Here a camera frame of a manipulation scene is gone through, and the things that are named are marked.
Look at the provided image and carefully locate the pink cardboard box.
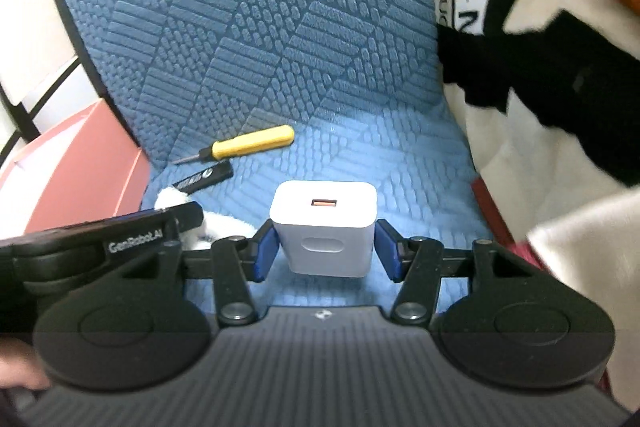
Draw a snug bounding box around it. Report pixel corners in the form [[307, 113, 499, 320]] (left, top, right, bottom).
[[0, 99, 152, 239]]

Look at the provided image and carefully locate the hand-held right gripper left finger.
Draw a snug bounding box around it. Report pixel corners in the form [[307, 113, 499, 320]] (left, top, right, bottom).
[[115, 219, 279, 327]]

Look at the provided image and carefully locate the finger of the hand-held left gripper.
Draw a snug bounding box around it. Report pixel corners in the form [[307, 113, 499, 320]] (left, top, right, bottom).
[[169, 201, 204, 236]]

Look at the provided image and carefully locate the person's left hand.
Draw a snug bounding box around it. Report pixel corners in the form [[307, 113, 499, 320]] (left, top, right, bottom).
[[0, 338, 51, 392]]

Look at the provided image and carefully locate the blue textured mat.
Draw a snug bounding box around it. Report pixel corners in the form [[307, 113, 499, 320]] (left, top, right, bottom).
[[32, 0, 501, 313]]

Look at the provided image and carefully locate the black usb drive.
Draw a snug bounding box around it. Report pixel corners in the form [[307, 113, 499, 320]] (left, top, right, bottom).
[[172, 160, 235, 193]]

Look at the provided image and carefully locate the white plush toy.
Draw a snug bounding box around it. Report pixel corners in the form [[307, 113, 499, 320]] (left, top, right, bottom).
[[154, 187, 262, 253]]

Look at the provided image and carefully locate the yellow handled screwdriver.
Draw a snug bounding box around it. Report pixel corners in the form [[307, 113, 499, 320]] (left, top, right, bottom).
[[172, 124, 295, 166]]

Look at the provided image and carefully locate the large white charger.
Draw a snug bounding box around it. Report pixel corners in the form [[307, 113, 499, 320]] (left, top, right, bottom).
[[269, 180, 378, 279]]

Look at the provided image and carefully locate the striped fleece blanket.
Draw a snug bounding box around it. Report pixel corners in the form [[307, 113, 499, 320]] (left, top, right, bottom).
[[419, 0, 640, 413]]

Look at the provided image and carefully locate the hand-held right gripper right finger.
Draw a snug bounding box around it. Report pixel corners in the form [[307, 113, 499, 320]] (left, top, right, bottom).
[[374, 219, 532, 326]]

